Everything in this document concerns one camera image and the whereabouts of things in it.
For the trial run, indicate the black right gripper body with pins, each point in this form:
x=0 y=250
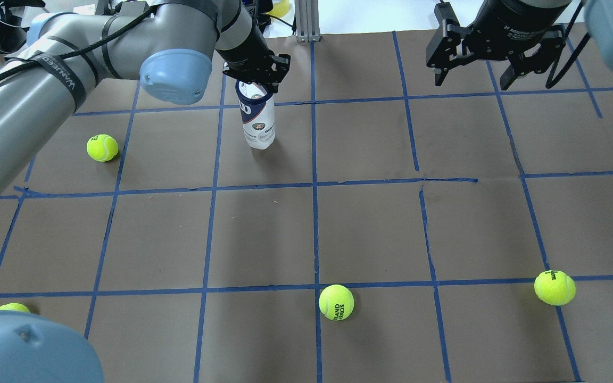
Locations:
x=510 y=22

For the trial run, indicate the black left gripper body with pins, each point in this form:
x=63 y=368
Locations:
x=243 y=47

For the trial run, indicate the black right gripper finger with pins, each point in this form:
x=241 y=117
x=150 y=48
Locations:
x=534 y=57
x=448 y=47

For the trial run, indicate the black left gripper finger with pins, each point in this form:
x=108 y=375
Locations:
x=274 y=71
x=243 y=73

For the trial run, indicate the white blue tennis ball can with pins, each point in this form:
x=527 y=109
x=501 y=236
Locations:
x=257 y=108

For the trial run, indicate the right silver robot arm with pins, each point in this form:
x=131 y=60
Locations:
x=592 y=20

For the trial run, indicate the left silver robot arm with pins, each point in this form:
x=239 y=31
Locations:
x=168 y=47

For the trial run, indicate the front Roland Garros tennis ball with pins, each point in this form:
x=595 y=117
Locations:
x=102 y=148

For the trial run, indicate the centre tennis ball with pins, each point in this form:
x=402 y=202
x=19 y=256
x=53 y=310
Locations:
x=336 y=302

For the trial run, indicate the tennis ball near base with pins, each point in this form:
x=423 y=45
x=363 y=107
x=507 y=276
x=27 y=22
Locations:
x=15 y=306
x=555 y=287

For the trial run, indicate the yellow tape roll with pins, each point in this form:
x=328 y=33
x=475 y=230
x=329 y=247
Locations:
x=280 y=8

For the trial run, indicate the aluminium frame post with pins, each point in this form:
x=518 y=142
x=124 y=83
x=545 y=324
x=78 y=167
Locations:
x=307 y=21

